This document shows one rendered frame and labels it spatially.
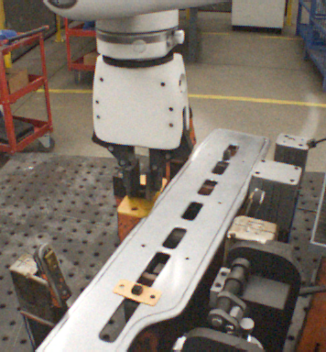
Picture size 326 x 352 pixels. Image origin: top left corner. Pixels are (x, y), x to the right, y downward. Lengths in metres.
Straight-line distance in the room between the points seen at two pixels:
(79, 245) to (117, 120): 0.93
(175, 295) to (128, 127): 0.39
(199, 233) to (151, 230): 0.10
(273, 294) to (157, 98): 0.30
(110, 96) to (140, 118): 0.04
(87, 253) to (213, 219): 0.50
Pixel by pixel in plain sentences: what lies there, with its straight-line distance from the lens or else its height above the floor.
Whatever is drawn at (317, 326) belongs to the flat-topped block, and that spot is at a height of 0.84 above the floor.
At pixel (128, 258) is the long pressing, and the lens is 0.87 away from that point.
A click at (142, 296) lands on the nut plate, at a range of 0.79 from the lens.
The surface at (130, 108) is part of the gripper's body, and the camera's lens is 0.47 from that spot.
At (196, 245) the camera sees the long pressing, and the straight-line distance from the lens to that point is 0.90.
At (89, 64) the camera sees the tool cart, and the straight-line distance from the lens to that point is 4.64.
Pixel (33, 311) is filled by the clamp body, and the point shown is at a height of 0.95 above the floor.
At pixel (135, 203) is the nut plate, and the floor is 1.27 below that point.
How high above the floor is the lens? 1.58
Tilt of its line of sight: 32 degrees down
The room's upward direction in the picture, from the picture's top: straight up
